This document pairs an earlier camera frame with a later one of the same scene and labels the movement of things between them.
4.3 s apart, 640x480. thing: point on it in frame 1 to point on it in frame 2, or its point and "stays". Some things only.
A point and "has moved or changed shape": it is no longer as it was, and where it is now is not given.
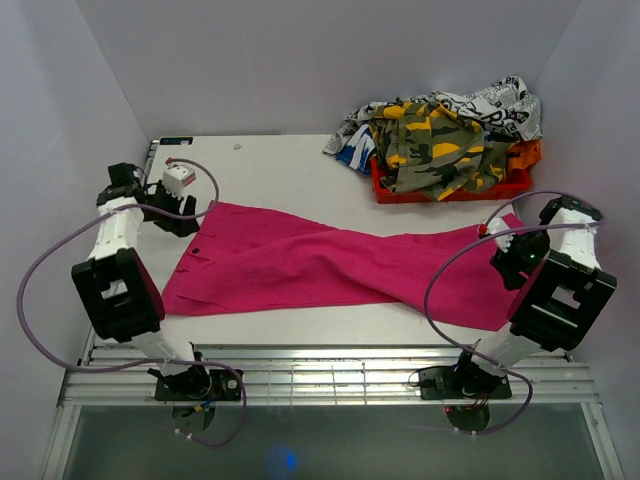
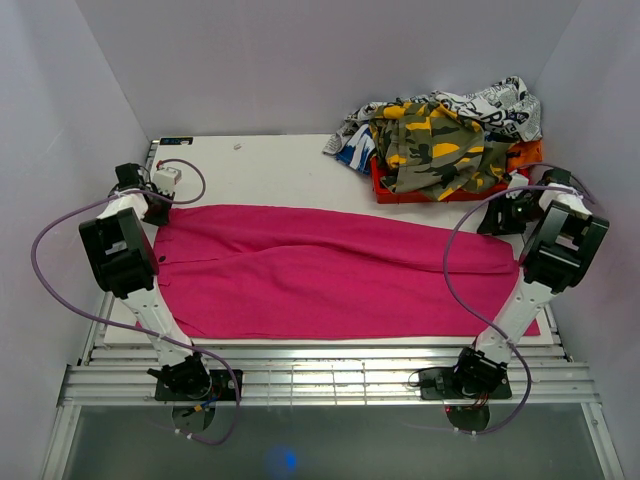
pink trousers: [238, 258] has moved or changed shape
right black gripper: [508, 266] to [490, 224]
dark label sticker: [176, 141] stays
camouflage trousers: [424, 149] stays
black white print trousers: [510, 106] stays
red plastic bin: [518, 182] stays
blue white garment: [359, 150] stays
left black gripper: [182, 227] to [163, 218]
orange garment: [531, 152] stays
